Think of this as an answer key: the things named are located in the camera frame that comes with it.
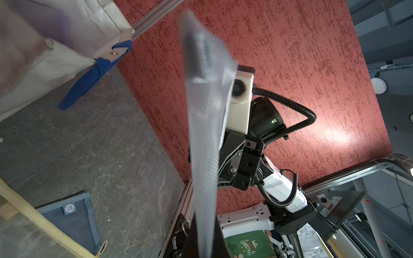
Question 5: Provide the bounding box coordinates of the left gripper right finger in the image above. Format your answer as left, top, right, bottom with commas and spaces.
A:
214, 217, 232, 258

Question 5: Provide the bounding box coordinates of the right aluminium corner post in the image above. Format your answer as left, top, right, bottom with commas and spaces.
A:
131, 0, 183, 41

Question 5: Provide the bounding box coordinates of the small navy pouch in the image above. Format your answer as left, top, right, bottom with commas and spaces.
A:
36, 191, 103, 255

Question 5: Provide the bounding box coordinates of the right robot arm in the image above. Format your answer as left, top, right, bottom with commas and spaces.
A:
217, 118, 341, 213

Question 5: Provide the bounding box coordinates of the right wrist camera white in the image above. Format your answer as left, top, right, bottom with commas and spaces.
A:
227, 65, 256, 134

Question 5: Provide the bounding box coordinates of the aluminium front rail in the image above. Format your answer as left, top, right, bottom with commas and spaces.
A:
158, 180, 194, 258

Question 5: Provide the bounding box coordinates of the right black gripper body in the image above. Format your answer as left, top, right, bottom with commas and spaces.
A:
218, 130, 265, 191

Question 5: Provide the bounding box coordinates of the white canvas tote bag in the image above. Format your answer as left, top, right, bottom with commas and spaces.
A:
1, 1, 134, 119

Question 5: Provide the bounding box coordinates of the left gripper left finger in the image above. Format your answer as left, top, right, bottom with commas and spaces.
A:
181, 216, 198, 258

